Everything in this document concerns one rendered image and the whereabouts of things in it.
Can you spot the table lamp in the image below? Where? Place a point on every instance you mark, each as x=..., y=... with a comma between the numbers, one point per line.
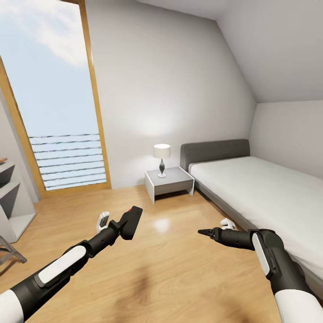
x=161, y=151

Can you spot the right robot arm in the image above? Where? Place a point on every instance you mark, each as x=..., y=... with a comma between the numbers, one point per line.
x=294, y=299

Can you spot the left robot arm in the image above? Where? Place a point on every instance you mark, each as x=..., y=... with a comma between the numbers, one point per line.
x=20, y=302

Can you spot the digital camera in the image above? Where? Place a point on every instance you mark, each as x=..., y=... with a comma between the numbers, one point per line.
x=132, y=216

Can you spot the desk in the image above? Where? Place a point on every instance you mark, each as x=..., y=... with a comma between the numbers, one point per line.
x=16, y=207

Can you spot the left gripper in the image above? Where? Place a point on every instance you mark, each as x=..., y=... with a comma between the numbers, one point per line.
x=108, y=236

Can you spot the bed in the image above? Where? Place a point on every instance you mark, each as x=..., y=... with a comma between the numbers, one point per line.
x=258, y=194

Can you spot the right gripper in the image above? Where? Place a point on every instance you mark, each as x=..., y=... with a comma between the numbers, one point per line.
x=224, y=236

